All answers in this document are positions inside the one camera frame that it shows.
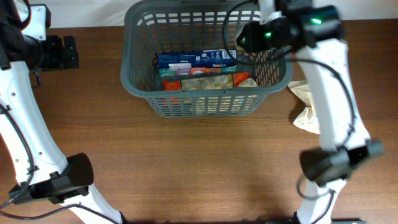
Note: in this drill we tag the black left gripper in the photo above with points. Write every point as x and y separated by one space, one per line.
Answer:
56 46

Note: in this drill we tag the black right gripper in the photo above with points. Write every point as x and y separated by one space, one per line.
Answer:
252 35

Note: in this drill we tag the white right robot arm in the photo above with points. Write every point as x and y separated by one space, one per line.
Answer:
315 35

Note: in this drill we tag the blue tea box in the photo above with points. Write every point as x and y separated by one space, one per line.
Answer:
194 63

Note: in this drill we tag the grey plastic basket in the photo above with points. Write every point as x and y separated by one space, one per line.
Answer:
152 28

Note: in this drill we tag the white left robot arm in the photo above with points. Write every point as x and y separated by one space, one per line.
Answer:
43 172

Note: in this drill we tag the beige paper pouch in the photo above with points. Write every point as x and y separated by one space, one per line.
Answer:
219 104
306 118

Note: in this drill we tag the orange snack packet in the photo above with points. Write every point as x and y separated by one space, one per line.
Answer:
174 84

